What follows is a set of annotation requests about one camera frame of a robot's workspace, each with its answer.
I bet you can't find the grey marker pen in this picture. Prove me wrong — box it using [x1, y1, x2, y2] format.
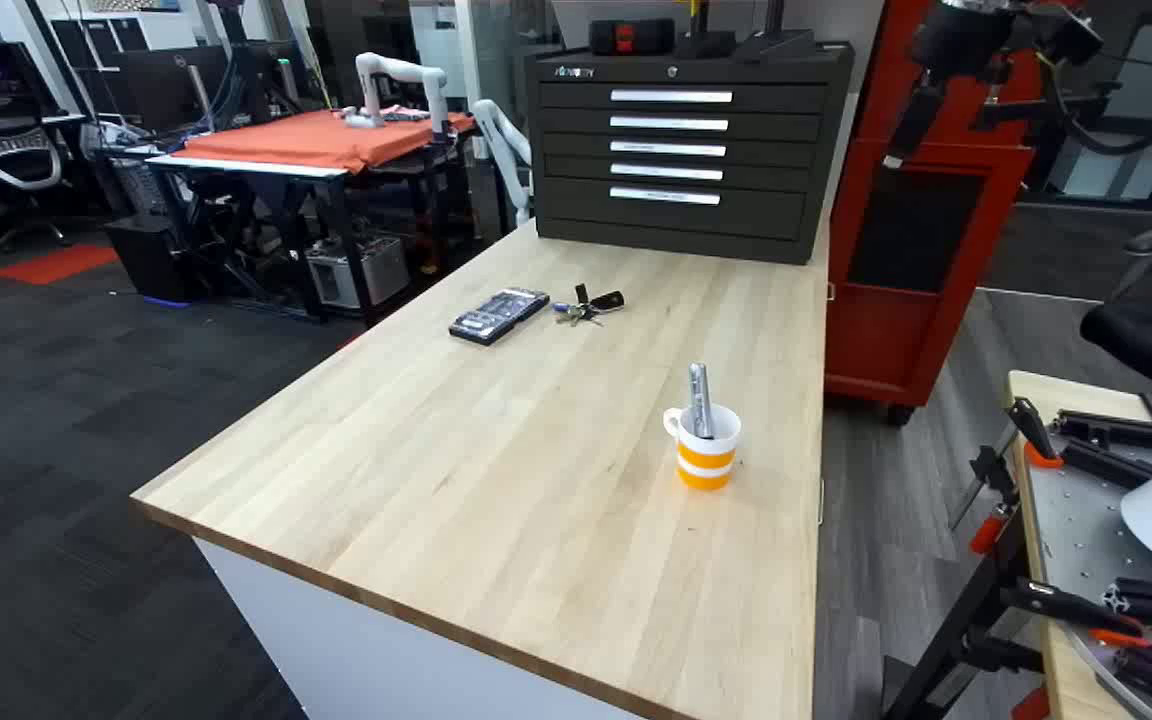
[683, 361, 717, 438]

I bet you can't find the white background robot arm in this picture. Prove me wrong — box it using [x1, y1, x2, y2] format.
[340, 50, 447, 131]

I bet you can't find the white and orange mug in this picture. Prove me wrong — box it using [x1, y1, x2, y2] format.
[662, 405, 743, 490]

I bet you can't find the bunch of keys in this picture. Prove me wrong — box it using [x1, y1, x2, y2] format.
[552, 285, 626, 323]

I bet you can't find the black smartphone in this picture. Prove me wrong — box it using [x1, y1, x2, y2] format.
[447, 288, 547, 344]

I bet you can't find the white chair behind table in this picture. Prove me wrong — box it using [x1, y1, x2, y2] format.
[472, 99, 533, 225]

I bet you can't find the dark drawer tool chest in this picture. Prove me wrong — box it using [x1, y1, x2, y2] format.
[527, 40, 854, 263]

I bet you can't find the black box on chest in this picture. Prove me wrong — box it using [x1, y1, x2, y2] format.
[589, 19, 676, 55]

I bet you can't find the red tool cabinet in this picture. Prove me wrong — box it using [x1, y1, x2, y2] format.
[824, 0, 1042, 424]

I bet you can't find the black clamp with orange pad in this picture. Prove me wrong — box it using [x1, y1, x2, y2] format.
[1009, 394, 1152, 488]

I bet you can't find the black office chair left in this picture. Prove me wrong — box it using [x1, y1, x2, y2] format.
[0, 94, 65, 192]

